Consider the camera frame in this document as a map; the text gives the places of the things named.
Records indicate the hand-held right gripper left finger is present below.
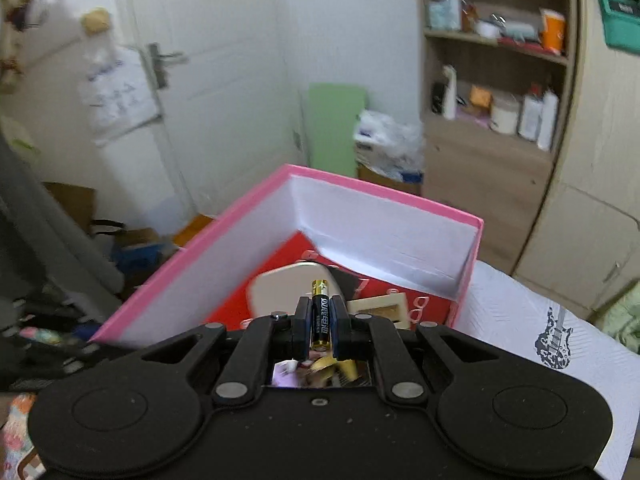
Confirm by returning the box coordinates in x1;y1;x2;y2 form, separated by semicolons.
142;296;313;408

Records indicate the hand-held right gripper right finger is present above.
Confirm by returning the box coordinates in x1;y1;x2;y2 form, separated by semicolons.
332;296;501;406

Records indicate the black and gold battery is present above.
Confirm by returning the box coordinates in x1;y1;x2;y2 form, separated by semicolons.
310;279;332;352

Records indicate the white pocket router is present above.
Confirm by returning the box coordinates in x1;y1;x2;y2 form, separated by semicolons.
248;261;343;322

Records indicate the beige phone holder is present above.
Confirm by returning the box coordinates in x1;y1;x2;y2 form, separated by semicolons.
347;294;408;331

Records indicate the pink cardboard box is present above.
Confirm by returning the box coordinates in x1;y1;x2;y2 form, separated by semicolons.
87;162;486;351

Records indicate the white charger plug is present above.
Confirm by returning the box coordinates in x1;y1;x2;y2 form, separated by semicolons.
272;359;301;386

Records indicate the red printed cloth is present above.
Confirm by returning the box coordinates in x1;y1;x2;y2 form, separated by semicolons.
202;230;453;331

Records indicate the brown cardboard box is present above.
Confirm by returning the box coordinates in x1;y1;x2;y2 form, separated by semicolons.
356;162;423;196

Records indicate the green board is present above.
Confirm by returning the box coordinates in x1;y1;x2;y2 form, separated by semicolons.
306;83;368;176

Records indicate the wooden bookshelf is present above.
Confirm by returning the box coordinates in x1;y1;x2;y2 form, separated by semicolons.
417;0;581;221

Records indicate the white door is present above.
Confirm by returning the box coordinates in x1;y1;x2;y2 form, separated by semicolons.
120;0;301;221

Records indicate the white tube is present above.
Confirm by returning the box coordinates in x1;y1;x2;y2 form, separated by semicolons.
442;65;458;120

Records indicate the white jar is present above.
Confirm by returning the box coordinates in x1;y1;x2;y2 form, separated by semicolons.
490;95;521;135

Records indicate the green blanket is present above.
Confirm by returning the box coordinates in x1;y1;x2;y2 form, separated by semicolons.
600;280;640;356

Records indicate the white can with red cap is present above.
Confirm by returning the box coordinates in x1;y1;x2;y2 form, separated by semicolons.
518;85;543;141

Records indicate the white bottle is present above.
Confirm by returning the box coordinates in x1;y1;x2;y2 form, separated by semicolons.
537;89;560;152

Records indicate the wooden wardrobe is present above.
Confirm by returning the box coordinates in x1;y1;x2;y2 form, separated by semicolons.
510;0;640;321

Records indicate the colourful cloth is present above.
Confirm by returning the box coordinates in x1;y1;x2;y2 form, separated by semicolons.
0;392;51;480

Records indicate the yellow plush toy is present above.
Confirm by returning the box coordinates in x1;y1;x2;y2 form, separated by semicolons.
82;7;113;36

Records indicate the metal door handle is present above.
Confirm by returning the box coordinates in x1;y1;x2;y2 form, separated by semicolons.
147;42;190;91

